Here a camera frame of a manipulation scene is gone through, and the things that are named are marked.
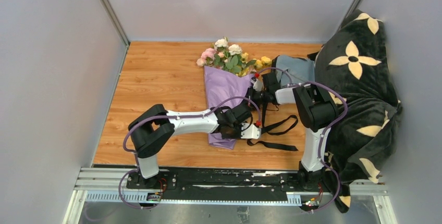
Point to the pink fake flower stem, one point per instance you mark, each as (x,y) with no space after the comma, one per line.
(207,58)

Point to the light blue cloth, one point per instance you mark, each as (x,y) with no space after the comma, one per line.
(293,69)

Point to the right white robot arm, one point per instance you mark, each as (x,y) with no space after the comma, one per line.
(316,111)

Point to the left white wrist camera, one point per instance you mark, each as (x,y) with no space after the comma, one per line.
(250,131)

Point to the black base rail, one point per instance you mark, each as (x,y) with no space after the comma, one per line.
(230,186)

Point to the pink wrapping paper sheet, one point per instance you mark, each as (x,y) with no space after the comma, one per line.
(221,86)

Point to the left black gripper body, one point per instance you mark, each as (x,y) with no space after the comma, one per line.
(235,134)

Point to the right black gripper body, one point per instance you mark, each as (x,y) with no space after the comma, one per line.
(256,98)

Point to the dark floral blanket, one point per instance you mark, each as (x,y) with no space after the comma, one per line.
(353,65)

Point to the white fake rose stem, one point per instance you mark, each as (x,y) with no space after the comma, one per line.
(232,54)

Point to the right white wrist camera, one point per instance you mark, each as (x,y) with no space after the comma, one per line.
(257,84)

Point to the yellow fake flower stem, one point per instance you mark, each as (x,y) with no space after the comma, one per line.
(248,66)

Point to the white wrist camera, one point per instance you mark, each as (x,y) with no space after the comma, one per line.
(250,131)
(257,84)

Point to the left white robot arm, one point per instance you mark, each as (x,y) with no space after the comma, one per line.
(151,131)

